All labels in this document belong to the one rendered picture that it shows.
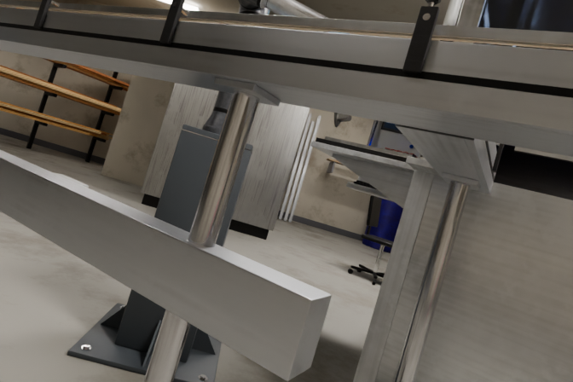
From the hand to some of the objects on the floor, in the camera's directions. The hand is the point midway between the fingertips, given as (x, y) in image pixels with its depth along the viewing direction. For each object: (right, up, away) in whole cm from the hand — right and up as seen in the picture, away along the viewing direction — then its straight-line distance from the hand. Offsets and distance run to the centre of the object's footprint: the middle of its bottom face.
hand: (335, 124), depth 164 cm
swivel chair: (+68, -134, +256) cm, 297 cm away
